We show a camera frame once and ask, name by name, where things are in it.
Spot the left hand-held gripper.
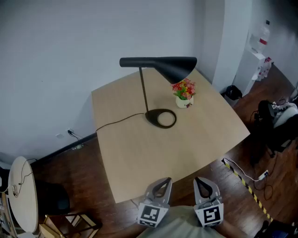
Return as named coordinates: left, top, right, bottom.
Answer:
left=136, top=177, right=173, bottom=229

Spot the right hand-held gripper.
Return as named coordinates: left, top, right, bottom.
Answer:
left=193, top=177, right=225, bottom=229

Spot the black desk lamp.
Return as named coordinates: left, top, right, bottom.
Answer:
left=119, top=56, right=198, bottom=129

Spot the yellow black hazard tape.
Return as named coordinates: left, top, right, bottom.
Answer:
left=223, top=161, right=273, bottom=223

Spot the white power strip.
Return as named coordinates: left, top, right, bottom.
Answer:
left=257, top=170, right=270, bottom=181

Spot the white pot with artificial flowers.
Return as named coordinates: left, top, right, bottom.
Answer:
left=171, top=78, right=197, bottom=109

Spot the black office chair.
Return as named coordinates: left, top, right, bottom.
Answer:
left=251, top=99, right=298, bottom=163

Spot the black waste bin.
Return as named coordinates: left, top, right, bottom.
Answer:
left=221, top=85, right=243, bottom=107

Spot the black bag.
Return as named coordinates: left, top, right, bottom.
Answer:
left=34, top=180, right=70, bottom=217

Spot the white water dispenser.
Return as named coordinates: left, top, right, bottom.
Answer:
left=232, top=49, right=266, bottom=96

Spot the round white side table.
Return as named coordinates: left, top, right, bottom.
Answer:
left=8, top=156, right=39, bottom=234

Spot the clear water dispenser bottle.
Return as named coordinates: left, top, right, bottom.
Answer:
left=249, top=20, right=271, bottom=53

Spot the white power cable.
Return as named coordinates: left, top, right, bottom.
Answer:
left=221, top=158, right=261, bottom=182

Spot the black lamp cable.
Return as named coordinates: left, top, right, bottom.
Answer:
left=95, top=112, right=146, bottom=133

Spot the black wall plug cable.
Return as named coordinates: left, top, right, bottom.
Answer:
left=69, top=131, right=88, bottom=147

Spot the gold metal frame stand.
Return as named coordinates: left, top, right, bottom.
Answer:
left=38, top=211, right=103, bottom=238

